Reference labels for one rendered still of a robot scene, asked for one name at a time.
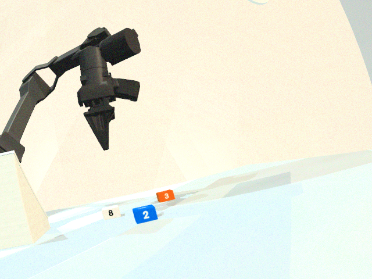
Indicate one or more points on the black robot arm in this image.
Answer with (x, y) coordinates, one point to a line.
(98, 48)

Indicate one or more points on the orange block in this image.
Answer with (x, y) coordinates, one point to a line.
(165, 195)

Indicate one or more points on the blue block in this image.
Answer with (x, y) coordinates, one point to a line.
(145, 214)

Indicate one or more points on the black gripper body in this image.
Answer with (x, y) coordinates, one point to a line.
(96, 92)

